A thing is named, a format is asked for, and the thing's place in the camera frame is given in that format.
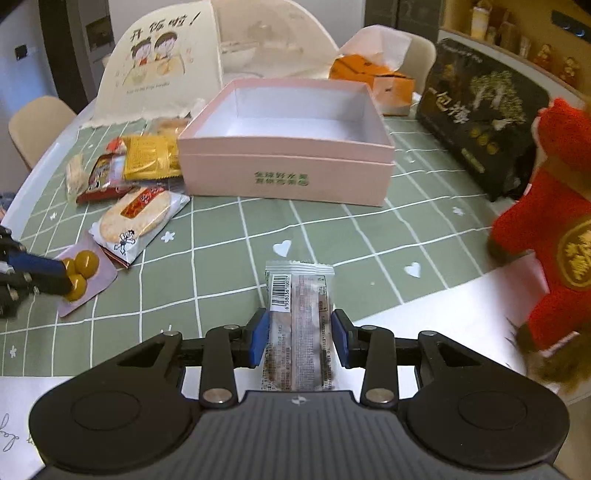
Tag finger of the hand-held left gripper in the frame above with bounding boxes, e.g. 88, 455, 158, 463
0, 272, 74, 319
0, 226, 66, 275

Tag black box gold print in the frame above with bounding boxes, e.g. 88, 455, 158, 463
416, 39, 550, 201

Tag granola bar clear wrapper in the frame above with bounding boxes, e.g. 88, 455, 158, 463
65, 152, 86, 205

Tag green checked tablecloth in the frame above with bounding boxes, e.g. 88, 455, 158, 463
0, 111, 513, 379

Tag cake in clear wrapper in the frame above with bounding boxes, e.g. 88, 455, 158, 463
154, 115, 192, 139

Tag black strip blue lights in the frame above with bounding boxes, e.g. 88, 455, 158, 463
551, 10, 591, 41

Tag white tissue paper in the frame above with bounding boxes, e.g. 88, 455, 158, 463
341, 25, 414, 70

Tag yellow snack packet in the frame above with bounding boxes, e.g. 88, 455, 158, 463
122, 134, 183, 182

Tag red foil snack pouch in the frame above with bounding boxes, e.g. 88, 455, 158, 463
76, 152, 139, 204

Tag orange packets with tissue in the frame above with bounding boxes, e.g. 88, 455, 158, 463
329, 54, 415, 116

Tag red plush toy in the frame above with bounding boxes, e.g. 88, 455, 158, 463
489, 97, 591, 393

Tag brown snack bar grey wrapper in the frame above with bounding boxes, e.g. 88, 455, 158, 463
261, 260, 340, 393

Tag white paper sheet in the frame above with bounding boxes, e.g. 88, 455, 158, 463
0, 376, 77, 467

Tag beige chair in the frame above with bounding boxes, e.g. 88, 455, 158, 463
8, 96, 77, 171
405, 34, 437, 93

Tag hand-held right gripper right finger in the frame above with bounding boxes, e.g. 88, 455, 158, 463
330, 308, 488, 409

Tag pink packet yellow balls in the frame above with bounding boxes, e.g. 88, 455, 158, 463
53, 244, 118, 317

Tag round rice cracker packet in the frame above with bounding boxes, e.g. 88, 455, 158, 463
88, 187, 191, 267

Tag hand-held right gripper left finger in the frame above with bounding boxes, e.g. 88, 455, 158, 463
117, 308, 271, 409

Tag pink cardboard box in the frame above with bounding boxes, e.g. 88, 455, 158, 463
178, 78, 395, 208

